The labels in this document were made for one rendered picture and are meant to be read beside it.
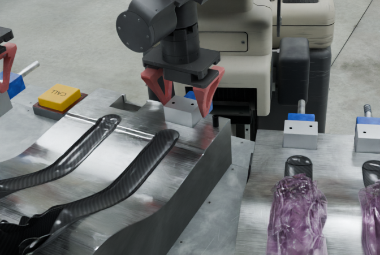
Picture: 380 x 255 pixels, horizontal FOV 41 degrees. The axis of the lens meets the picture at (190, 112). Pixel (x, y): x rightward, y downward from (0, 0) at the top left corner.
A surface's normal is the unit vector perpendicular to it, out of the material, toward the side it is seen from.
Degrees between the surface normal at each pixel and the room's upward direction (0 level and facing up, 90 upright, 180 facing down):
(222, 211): 0
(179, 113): 90
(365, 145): 90
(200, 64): 1
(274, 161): 0
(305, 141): 90
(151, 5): 28
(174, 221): 90
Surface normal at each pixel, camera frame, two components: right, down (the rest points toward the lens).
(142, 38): -0.54, 0.51
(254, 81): -0.15, 0.67
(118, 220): 0.16, -0.97
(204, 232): -0.07, -0.83
